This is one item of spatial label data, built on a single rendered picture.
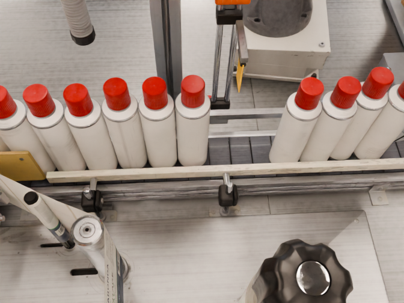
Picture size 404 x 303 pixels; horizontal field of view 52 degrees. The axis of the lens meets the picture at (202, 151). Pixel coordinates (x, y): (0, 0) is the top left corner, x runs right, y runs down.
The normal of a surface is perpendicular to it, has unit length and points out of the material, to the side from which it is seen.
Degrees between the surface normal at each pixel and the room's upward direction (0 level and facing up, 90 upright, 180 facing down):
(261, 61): 90
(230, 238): 0
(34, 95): 3
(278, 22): 70
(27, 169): 90
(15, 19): 0
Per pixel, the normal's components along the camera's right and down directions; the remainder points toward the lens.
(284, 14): 0.11, 0.64
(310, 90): 0.04, -0.52
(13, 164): 0.06, 0.87
